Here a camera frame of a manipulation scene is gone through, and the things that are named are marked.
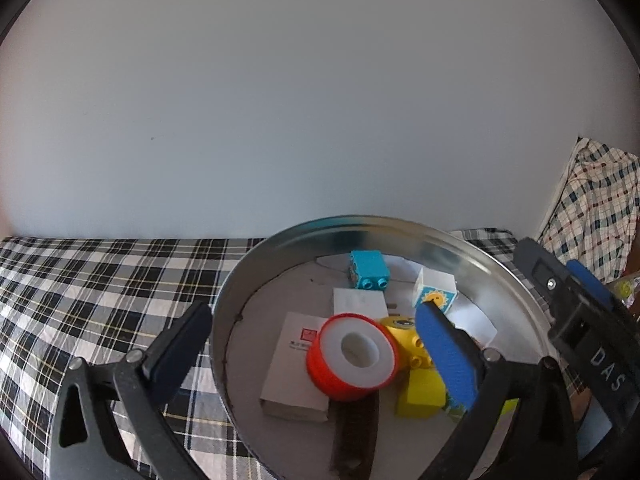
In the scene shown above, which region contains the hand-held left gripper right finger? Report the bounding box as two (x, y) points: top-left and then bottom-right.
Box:
(415, 301), (581, 480)

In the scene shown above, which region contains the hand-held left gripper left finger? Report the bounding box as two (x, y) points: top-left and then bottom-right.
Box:
(47, 301), (215, 480)

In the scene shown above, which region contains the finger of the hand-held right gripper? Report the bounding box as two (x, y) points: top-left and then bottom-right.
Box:
(514, 236), (576, 311)
(566, 259), (617, 311)

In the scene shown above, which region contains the yellow face toy block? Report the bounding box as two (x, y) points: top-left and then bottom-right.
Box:
(377, 314), (436, 371)

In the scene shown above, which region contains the yellow cube block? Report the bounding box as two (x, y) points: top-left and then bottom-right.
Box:
(395, 367), (448, 420)

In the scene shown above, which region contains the white toy block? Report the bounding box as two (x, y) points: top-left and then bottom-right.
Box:
(412, 267), (457, 318)

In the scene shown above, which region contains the green floss pick box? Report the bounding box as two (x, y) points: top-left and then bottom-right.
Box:
(442, 395), (521, 421)

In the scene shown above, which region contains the small white box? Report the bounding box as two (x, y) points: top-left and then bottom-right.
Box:
(332, 287), (390, 328)

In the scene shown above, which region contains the white box with red label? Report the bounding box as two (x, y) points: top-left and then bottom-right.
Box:
(259, 311), (333, 423)

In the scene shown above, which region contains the teal bear toy block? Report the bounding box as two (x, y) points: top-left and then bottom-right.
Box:
(346, 250), (392, 291)

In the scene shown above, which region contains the red and white tape roll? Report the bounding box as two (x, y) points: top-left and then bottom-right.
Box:
(306, 312), (401, 402)

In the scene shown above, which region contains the brown folding comb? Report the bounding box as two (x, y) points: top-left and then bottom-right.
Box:
(329, 395), (381, 478)

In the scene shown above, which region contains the round blue cookie tin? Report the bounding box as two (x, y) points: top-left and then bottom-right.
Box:
(210, 215), (556, 480)

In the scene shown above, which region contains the yellow green plastic packet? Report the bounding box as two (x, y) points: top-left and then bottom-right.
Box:
(612, 270), (640, 311)

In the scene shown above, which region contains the plaid pillow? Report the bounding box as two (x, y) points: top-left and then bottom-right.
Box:
(537, 136), (640, 281)

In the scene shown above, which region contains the black white plaid bed sheet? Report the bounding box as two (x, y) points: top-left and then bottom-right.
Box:
(0, 227), (640, 480)

